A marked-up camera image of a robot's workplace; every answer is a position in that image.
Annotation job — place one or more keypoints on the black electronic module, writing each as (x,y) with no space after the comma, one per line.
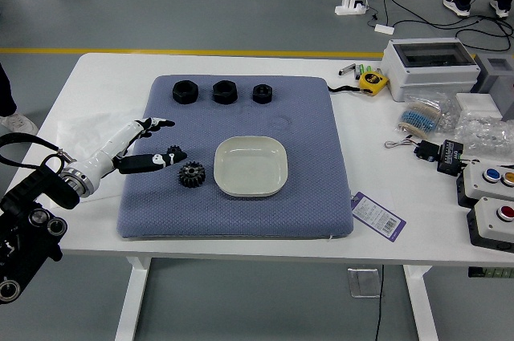
(449,156)

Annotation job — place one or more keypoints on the silver floor plate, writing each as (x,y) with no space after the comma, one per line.
(363,282)

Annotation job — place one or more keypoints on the big black gear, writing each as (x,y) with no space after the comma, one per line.
(192,175)

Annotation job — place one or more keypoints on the grey square housing block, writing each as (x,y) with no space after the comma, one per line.
(502,88)

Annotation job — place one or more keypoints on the clear bubble wrap bag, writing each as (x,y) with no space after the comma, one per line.
(486,132)

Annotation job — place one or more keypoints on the small black gear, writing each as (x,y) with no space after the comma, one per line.
(173,148)

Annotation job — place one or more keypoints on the yellow tape measure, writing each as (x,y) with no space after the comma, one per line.
(373,82)

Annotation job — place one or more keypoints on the large black hex nut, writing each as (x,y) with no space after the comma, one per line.
(184,92)
(224,92)

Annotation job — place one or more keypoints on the clear plastic parts bag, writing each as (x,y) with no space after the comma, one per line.
(443,106)

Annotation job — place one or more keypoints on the purple label tag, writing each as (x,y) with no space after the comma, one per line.
(377,216)

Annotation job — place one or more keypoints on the white table leg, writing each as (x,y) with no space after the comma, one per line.
(421,305)
(134,297)

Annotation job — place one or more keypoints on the grey enclosure box clear lid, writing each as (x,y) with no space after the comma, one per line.
(425,76)

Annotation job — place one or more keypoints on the green battery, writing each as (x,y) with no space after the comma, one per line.
(367,68)
(358,71)

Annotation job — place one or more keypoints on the flat white box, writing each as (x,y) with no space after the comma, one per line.
(478,104)

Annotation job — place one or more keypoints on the white power strip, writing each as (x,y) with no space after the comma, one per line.
(349,7)

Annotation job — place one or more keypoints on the blue-grey cushion mat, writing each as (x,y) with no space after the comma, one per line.
(281,116)

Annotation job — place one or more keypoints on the silver marker pen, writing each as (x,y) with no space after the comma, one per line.
(347,70)

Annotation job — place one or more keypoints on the small black hex nut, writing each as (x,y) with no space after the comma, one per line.
(262,94)

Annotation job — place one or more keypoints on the blue yellow button box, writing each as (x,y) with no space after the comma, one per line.
(482,186)

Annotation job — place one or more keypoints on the blue resistor tape roll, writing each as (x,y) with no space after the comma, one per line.
(417,118)

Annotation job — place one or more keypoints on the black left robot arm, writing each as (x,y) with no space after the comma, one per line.
(24,196)

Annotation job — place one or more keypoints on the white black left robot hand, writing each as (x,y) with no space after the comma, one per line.
(100,160)

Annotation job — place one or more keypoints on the white power adapter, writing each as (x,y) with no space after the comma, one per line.
(384,28)

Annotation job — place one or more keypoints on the white square dish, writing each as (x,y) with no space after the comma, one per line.
(249,168)

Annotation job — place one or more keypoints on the red button box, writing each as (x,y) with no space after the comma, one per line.
(490,224)

